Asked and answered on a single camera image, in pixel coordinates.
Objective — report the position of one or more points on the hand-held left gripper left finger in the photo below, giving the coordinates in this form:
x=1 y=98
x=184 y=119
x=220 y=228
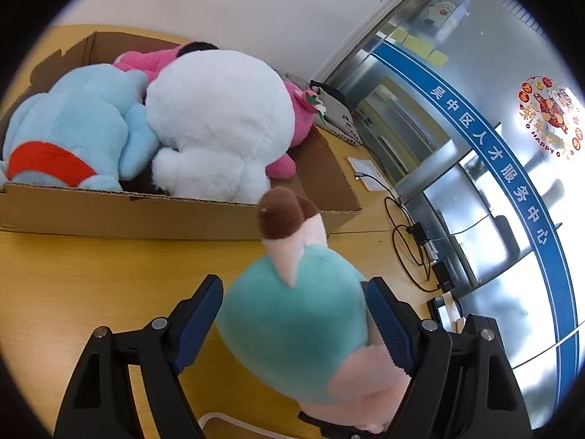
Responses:
x=196 y=324

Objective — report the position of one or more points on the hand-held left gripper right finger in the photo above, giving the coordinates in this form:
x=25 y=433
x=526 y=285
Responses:
x=388 y=324

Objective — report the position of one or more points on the teal and pink plush toy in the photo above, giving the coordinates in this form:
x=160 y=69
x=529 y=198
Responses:
x=297 y=329

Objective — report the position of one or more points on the cardboard box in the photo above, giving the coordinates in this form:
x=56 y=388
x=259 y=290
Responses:
x=137 y=219

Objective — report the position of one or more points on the light blue plush toy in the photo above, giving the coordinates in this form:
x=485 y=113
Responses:
x=82 y=119

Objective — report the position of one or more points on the black smartphone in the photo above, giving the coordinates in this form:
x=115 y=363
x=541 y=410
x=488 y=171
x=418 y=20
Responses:
x=444 y=313

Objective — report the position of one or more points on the black box device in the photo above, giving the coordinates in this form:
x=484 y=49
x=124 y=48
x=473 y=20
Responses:
x=444 y=275

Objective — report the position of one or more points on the black power adapter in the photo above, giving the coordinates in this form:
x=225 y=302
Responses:
x=418 y=232

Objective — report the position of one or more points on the white paper sheet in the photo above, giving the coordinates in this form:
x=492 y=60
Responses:
x=368 y=165

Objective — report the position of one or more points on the white plush toy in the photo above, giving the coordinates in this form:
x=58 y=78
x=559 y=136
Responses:
x=219 y=114

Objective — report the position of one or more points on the grey tote bag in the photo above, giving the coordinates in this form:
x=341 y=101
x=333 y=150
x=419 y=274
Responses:
x=338 y=114

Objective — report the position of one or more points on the round festive window sticker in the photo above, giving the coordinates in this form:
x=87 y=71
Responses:
x=548 y=109

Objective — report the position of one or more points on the yellow sticky notes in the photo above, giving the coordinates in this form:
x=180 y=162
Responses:
x=418 y=45

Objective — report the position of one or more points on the cartoon poster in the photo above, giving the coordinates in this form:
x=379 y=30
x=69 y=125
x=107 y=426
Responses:
x=445 y=11

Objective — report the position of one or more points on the blue wall banner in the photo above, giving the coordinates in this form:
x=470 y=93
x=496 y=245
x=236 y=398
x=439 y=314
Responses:
x=502 y=164

